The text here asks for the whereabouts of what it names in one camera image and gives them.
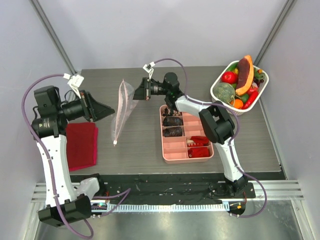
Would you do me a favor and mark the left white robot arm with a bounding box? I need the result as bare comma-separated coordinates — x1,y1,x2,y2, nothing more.
31,85,115,228

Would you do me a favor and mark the clear pink zip bag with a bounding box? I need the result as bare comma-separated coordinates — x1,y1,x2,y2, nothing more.
111,79,138,146

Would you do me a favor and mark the pink compartment tray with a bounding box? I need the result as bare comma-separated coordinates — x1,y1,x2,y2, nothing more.
159,105,214,164

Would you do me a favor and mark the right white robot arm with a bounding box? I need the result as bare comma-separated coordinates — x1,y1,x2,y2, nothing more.
133,72,248,198

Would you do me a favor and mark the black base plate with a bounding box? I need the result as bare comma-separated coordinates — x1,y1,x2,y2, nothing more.
69,172,256,205

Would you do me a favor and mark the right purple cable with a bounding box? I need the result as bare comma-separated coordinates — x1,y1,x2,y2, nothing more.
152,57,268,220

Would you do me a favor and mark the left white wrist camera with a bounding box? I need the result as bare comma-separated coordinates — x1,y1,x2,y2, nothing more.
63,73,85,98

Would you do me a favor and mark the red white rolled sock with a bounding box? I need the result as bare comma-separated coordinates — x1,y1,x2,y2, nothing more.
186,136,209,148

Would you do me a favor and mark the white fruit basket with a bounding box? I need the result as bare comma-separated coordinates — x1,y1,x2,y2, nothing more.
210,60,269,116

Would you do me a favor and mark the orange papaya slice toy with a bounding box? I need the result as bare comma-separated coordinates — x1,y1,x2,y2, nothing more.
235,55,254,96

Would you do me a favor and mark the dark rolled sock lower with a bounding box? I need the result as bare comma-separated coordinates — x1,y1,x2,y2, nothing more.
162,126,183,138

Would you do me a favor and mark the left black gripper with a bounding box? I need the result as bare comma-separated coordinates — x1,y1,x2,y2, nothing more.
57,89,115,122

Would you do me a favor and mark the red tomato toy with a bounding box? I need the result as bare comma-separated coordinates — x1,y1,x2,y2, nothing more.
221,71,238,85

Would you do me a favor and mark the red folded cloth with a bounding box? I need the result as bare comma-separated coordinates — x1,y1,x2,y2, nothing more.
66,122,99,172

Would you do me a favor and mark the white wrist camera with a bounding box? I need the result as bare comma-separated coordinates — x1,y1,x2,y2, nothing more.
63,73,85,98
142,62,156,79

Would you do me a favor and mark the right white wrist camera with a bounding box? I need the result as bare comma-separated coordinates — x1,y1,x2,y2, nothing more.
142,62,156,79

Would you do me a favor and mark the floral dark rolled sock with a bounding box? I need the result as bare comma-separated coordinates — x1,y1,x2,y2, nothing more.
161,107,182,117

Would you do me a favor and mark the red chili pepper toy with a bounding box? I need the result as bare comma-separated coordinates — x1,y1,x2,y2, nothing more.
241,91,259,110

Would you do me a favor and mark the dark rolled sock middle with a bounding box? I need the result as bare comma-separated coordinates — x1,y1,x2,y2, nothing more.
162,116,184,127

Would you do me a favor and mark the green lime toy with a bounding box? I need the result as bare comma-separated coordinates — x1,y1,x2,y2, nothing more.
239,93,250,104

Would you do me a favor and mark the orange tangerine toy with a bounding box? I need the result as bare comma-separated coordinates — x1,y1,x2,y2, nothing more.
233,99,244,110

